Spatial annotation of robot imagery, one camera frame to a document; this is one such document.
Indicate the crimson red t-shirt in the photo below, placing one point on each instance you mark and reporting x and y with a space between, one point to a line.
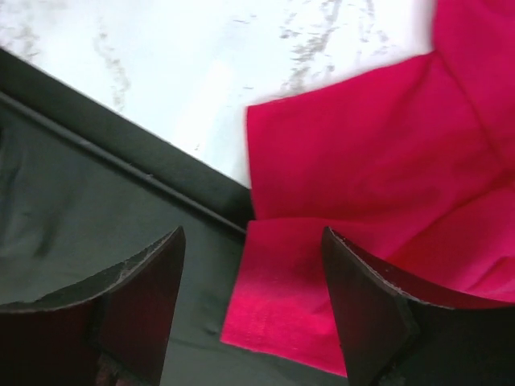
413 162

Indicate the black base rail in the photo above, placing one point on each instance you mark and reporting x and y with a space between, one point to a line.
83 189

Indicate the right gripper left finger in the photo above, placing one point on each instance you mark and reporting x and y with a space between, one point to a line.
110 329

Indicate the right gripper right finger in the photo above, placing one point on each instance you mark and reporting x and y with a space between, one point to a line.
396 328

